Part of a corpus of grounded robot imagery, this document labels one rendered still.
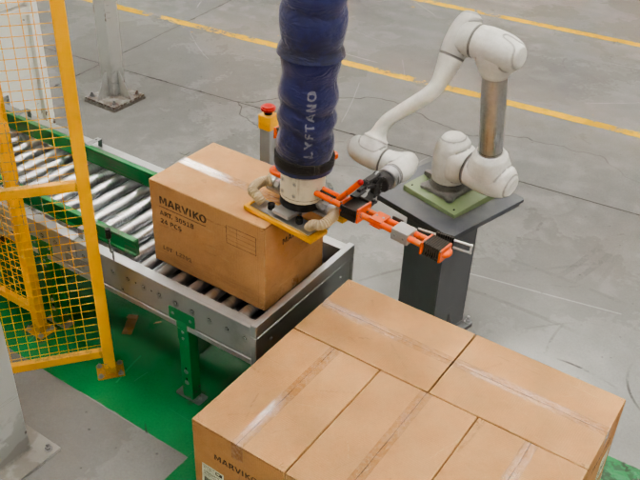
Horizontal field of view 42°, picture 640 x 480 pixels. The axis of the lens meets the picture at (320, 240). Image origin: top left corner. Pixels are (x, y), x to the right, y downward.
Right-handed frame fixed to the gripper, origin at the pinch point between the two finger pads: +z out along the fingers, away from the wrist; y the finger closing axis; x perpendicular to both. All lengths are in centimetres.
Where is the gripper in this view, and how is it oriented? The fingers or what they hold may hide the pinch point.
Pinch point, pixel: (356, 201)
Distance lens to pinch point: 310.8
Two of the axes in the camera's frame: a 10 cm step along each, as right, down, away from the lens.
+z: -5.6, 4.3, -7.0
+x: -8.3, -3.4, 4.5
